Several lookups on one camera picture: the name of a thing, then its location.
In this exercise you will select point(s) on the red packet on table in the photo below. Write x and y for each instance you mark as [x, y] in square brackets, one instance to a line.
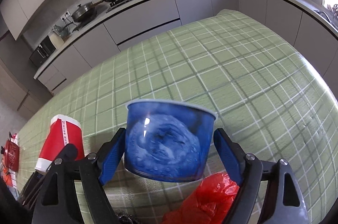
[10, 153]

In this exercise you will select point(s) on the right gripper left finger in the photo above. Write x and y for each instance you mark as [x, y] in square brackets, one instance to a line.
[58, 200]

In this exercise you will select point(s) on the green checkered tablecloth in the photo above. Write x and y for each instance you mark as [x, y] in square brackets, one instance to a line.
[267, 96]

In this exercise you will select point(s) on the white jar on counter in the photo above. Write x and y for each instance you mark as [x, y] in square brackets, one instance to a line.
[56, 40]

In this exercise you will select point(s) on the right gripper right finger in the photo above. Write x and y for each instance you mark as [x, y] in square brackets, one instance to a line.
[283, 201]

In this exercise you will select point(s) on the black microwave oven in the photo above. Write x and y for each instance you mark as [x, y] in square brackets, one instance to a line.
[42, 52]

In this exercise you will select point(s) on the red plastic bag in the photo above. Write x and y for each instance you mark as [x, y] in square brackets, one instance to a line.
[209, 203]

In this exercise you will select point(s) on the steel wool scrubber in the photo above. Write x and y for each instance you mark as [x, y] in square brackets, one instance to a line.
[128, 218]

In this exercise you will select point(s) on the wok with glass lid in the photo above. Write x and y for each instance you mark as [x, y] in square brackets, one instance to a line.
[84, 11]

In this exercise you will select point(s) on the red paper cup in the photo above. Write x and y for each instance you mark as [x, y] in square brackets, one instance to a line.
[63, 130]

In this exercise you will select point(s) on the blue yogurt cup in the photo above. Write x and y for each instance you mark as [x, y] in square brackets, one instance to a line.
[167, 140]

